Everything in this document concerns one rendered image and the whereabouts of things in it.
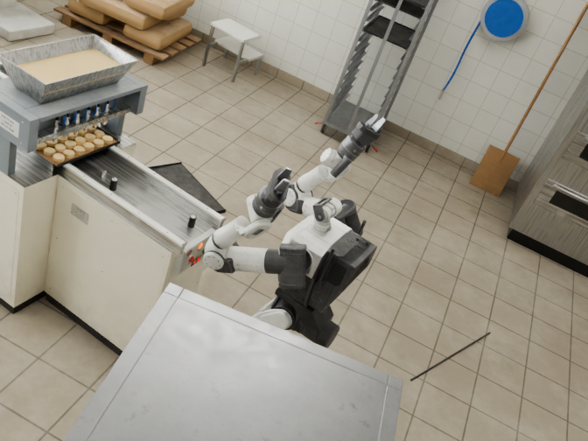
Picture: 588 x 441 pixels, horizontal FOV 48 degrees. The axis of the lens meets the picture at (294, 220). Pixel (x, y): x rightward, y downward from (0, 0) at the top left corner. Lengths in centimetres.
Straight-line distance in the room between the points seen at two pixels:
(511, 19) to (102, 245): 417
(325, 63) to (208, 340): 569
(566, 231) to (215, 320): 476
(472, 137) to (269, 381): 558
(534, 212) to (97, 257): 369
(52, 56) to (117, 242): 90
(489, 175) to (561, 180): 100
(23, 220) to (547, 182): 394
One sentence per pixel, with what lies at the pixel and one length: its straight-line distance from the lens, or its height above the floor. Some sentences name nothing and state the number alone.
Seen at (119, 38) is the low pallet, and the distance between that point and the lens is 656.
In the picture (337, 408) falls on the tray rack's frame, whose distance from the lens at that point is 118.
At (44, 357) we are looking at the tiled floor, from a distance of 351.
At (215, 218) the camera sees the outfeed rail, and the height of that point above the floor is 89.
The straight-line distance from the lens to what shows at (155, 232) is 291.
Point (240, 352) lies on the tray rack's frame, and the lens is 119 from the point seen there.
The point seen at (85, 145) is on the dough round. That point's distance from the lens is 329.
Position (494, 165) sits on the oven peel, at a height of 26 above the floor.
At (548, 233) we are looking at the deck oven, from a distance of 579.
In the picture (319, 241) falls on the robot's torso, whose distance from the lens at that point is 239.
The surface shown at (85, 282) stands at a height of 34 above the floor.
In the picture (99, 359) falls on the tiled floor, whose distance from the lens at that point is 352.
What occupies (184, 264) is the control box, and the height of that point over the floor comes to 75.
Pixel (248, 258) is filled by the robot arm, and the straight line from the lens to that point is 232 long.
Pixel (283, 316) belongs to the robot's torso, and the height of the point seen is 92.
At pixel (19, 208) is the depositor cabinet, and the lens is 319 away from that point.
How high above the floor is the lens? 268
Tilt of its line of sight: 34 degrees down
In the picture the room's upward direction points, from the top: 21 degrees clockwise
